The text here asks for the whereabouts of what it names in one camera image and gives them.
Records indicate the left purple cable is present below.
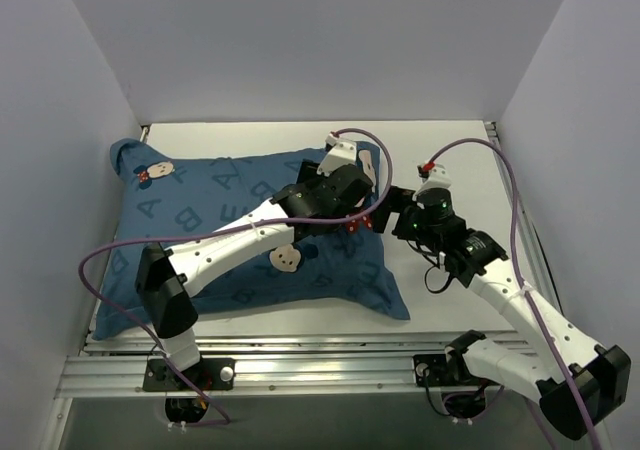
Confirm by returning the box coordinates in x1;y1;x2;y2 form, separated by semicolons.
77;127;392;427

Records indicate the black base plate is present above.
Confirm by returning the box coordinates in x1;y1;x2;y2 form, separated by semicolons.
142;357;236;392
412;353;463;388

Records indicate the right aluminium side rail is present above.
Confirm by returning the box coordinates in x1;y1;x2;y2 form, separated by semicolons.
484;122;563;313

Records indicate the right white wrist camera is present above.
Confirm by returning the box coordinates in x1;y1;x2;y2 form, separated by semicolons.
417;162;452;193

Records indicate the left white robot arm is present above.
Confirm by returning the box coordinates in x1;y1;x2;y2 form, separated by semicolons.
135;162;374;389

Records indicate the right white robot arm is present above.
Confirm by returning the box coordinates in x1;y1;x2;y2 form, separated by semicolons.
372;186;631;440

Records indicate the purple cable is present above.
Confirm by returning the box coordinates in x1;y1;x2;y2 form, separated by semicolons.
77;127;392;427
427;138;604;450

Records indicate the aluminium front rail frame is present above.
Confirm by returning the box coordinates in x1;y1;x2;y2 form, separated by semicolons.
54;332;576;399

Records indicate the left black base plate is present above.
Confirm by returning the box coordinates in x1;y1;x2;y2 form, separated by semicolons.
142;357;236;392

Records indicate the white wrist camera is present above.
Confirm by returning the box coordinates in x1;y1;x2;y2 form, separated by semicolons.
316;132;357;176
417;162;452;193

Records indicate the left aluminium side rail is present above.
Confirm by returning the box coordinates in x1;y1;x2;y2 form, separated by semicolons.
82;124;151;351

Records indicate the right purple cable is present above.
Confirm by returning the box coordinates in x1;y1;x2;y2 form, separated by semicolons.
427;138;604;450

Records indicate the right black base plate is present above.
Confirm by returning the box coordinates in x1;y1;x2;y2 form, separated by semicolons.
412;353;463;388

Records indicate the aluminium side rail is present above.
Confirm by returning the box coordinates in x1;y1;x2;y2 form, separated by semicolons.
82;124;151;351
484;122;563;313

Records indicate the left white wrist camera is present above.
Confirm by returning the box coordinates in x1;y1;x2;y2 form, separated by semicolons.
316;132;357;176

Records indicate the blue cartoon print pillowcase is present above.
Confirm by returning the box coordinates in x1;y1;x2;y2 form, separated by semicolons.
110;139;410;321

